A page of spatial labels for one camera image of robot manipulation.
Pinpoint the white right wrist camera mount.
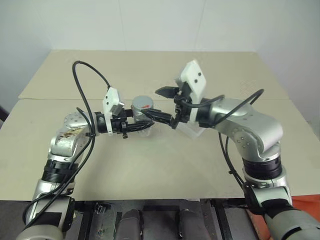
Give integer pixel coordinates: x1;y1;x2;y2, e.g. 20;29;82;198
174;59;208;123

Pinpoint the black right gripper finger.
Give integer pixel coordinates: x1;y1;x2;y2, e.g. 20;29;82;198
143;108;174;126
154;86;180;99

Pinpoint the silver jar lid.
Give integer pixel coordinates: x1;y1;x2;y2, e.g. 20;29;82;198
131;95;155;111

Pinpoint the dark rounded shape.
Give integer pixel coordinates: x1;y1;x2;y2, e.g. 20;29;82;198
117;209;145;240

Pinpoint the dark object at edge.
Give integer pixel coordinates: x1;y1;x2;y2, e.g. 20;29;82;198
0;104;9;124

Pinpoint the clear plastic jar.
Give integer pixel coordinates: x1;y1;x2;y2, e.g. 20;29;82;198
130;104;154;138

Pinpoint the black metal frame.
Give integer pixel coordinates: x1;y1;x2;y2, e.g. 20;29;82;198
73;198;251;240

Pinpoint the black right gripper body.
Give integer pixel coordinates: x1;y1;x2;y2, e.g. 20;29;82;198
171;83;199;131

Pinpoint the clear plastic box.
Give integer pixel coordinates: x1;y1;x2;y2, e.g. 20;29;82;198
176;121;205;139

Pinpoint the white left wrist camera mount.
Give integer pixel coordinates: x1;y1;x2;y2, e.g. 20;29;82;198
102;87;125;136

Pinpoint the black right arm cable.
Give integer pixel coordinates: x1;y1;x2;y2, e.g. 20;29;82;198
174;88;266;216

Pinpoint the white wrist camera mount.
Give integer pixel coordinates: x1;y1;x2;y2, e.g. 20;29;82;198
174;59;208;123
102;87;125;136

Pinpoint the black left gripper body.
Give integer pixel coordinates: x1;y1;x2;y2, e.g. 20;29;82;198
110;108;131;139

